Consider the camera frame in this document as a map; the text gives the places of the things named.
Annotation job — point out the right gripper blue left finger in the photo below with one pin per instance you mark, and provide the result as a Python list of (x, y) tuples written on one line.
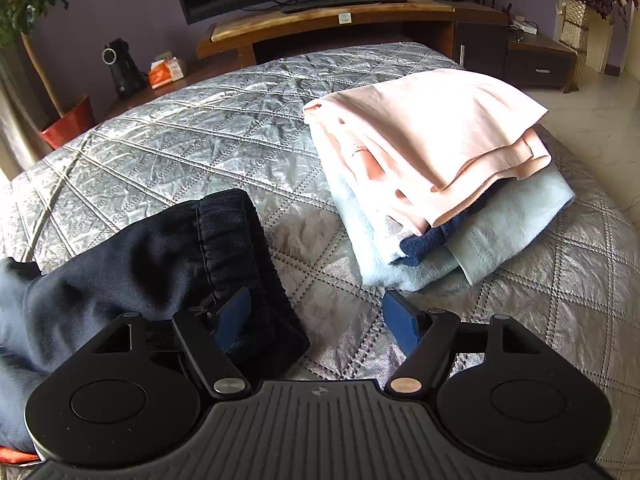
[(207, 338)]

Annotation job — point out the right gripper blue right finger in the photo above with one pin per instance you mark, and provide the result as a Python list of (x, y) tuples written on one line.
[(426, 338)]

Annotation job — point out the navy zip jacket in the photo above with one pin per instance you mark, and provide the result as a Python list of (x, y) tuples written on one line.
[(195, 255)]

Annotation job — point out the navy folded garment in stack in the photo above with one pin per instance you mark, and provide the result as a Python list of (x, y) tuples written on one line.
[(416, 248)]

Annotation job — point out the light blue folded garment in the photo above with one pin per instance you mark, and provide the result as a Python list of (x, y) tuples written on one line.
[(510, 216)]

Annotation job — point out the pink folded garment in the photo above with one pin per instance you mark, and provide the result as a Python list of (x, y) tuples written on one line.
[(422, 148)]

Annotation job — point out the red plant pot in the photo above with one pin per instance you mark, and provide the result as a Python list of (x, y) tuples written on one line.
[(76, 121)]

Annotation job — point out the black cylindrical speaker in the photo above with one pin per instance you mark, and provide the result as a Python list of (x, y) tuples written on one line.
[(128, 79)]

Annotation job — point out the orange tissue box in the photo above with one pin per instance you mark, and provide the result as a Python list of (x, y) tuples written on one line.
[(166, 71)]

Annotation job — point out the beige curtain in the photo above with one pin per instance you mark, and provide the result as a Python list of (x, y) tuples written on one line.
[(22, 115)]

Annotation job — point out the dark wooden side cabinet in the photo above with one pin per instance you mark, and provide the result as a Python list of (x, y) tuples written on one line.
[(536, 61)]

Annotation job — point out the wooden TV stand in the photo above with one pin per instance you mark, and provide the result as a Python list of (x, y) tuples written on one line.
[(260, 38)]

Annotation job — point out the white wall socket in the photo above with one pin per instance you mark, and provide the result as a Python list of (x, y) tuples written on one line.
[(165, 56)]

